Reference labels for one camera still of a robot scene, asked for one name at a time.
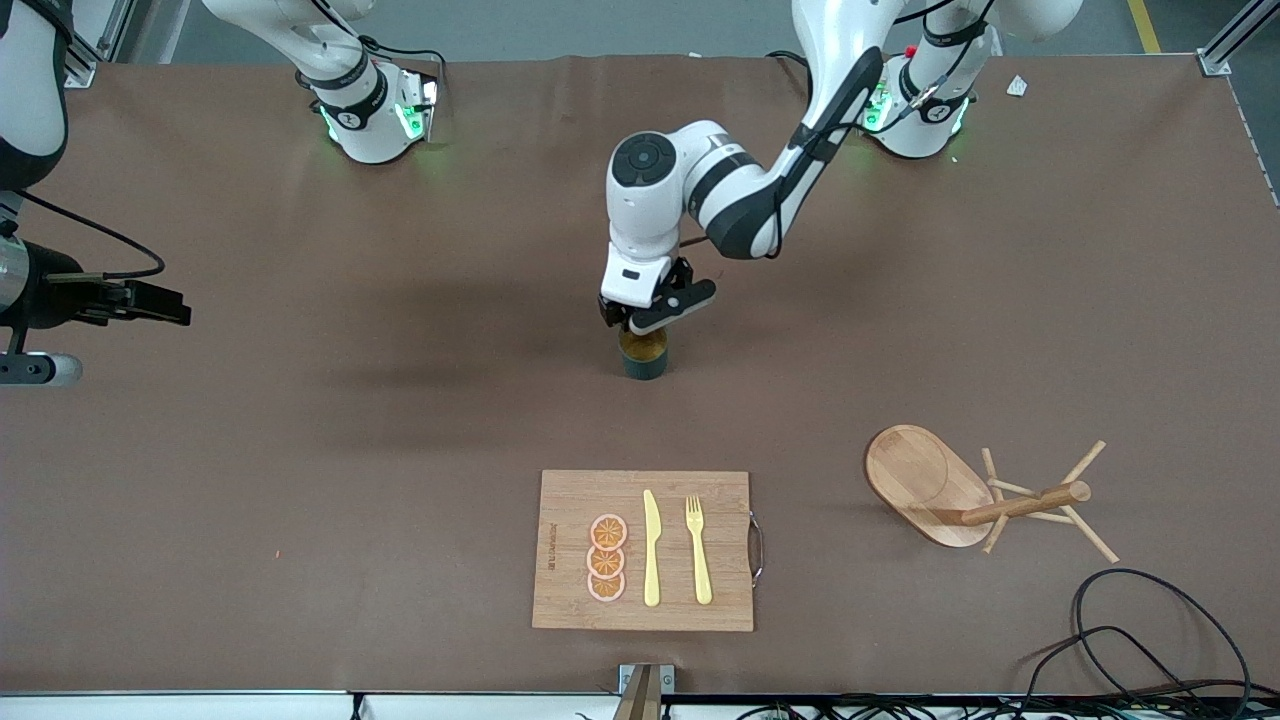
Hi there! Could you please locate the black base cable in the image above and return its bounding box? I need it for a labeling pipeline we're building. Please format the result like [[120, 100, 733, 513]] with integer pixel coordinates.
[[765, 48, 816, 101], [318, 0, 447, 77]]

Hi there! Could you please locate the black right base cable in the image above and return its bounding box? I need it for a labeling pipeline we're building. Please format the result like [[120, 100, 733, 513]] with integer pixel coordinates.
[[318, 0, 447, 77]]

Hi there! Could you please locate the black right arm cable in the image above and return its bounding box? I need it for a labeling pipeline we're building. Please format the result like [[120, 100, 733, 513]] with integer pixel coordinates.
[[15, 190, 167, 282]]

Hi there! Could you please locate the teal cup yellow inside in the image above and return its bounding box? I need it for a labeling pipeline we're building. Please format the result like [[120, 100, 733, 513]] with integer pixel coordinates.
[[618, 326, 670, 382]]

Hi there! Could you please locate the wooden cup rack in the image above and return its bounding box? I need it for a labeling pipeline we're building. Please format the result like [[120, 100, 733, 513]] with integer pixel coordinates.
[[865, 424, 1120, 564]]

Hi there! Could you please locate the black cable bundle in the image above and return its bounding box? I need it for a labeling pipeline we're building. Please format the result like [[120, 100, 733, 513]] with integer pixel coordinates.
[[735, 697, 1280, 720]]

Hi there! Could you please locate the black left base cable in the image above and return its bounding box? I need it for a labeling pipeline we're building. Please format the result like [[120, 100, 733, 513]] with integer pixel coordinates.
[[765, 48, 816, 101]]

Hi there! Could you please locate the brown table cover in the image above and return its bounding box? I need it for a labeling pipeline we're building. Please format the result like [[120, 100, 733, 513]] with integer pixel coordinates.
[[0, 52, 1280, 698]]

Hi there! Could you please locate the grey metal bracket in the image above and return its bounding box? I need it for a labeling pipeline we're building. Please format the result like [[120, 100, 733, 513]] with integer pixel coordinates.
[[618, 663, 676, 696]]

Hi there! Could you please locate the black cable loop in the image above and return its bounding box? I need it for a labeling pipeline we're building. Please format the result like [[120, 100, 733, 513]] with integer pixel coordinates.
[[1015, 625, 1251, 720], [1072, 567, 1253, 701]]

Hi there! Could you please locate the aluminium frame post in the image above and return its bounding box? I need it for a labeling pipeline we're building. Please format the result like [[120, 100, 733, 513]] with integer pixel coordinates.
[[60, 0, 136, 89], [1197, 0, 1280, 77]]

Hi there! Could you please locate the aluminium extrusion beam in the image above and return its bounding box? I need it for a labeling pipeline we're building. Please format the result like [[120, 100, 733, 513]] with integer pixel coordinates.
[[612, 665, 661, 720]]

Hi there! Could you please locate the yellow plastic fork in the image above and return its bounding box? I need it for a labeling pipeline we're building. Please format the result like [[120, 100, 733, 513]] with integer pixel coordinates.
[[685, 495, 714, 606]]

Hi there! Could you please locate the yellow plastic knife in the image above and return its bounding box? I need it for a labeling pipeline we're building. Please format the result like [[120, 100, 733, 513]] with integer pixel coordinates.
[[642, 489, 663, 608]]

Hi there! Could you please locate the bamboo cutting board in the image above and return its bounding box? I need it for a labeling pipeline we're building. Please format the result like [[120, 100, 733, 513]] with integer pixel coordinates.
[[531, 469, 767, 633]]

